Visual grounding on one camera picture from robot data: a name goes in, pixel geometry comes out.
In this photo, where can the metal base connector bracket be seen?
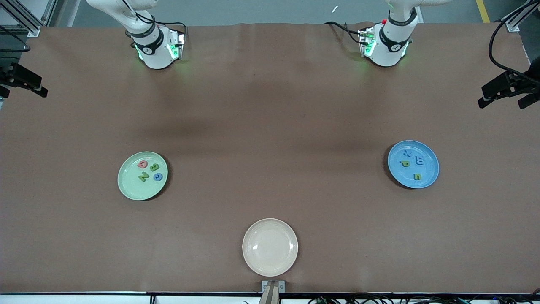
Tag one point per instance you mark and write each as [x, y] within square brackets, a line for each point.
[366, 42]
[179, 44]

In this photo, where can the beige plate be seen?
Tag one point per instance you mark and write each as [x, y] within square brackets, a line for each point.
[270, 247]

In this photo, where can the blue plate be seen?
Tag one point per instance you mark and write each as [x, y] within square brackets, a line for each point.
[426, 169]

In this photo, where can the green foam letter B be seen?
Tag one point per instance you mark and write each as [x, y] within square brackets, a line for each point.
[155, 167]

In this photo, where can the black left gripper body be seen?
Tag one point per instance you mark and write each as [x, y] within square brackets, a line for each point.
[521, 82]

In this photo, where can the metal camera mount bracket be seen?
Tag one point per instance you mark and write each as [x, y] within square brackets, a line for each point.
[273, 291]

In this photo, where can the light green plate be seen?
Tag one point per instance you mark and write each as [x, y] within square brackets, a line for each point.
[135, 188]

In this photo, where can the aluminium frame extrusion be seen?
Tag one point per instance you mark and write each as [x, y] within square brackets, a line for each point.
[31, 29]
[512, 26]

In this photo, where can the brown table cover mat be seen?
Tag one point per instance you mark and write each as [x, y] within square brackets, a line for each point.
[270, 105]

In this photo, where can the blue foam letter m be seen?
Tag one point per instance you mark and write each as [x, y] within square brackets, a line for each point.
[419, 160]

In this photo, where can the red foam letter G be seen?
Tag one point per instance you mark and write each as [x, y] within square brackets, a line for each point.
[142, 164]

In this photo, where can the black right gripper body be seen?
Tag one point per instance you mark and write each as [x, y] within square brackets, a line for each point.
[10, 72]

